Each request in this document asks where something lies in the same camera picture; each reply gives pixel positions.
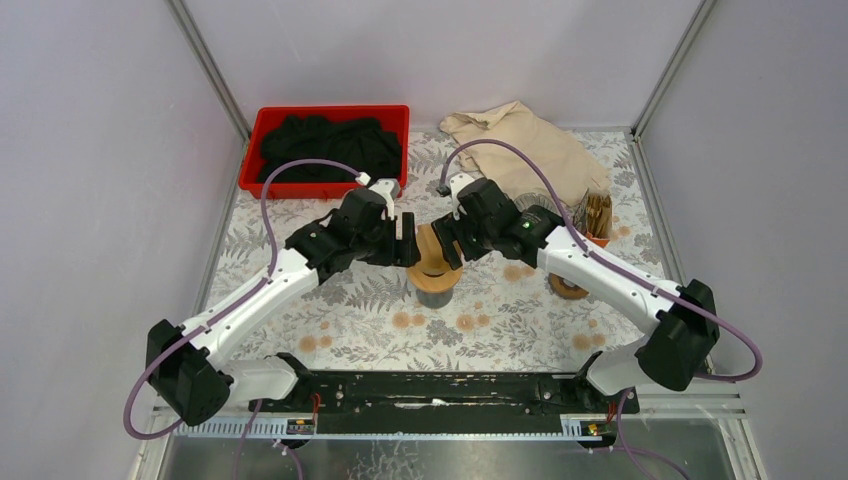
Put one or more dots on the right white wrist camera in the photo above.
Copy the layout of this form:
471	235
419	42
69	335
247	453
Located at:
452	187

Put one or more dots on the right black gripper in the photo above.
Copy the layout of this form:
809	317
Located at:
448	230

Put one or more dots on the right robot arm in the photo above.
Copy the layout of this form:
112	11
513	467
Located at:
676	335

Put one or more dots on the orange coffee filter box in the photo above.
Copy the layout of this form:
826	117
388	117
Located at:
593	217

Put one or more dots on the beige cloth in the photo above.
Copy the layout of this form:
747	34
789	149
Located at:
565	162

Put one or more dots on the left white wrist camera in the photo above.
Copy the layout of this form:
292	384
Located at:
388	189

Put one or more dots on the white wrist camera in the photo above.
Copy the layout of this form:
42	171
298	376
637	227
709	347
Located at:
452	187
388	189

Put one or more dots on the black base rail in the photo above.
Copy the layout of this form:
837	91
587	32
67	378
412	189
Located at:
427	402

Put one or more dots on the glass coffee carafe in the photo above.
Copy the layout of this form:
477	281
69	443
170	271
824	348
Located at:
434	299

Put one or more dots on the black cloth in bin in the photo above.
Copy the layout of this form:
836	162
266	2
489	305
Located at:
362	144

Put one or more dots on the light wooden ring holder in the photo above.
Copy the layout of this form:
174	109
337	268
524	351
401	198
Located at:
432	273

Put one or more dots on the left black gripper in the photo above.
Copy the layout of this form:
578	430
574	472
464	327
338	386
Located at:
396	240

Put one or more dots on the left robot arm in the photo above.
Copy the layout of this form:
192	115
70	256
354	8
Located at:
190	365

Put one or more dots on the dark wooden ring holder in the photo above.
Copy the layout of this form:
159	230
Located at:
565	289

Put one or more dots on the floral patterned table mat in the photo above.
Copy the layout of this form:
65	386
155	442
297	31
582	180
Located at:
503	315

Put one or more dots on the grey ribbed glass dripper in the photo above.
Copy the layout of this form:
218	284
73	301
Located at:
526	200

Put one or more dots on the red plastic bin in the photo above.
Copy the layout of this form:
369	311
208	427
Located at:
394	118

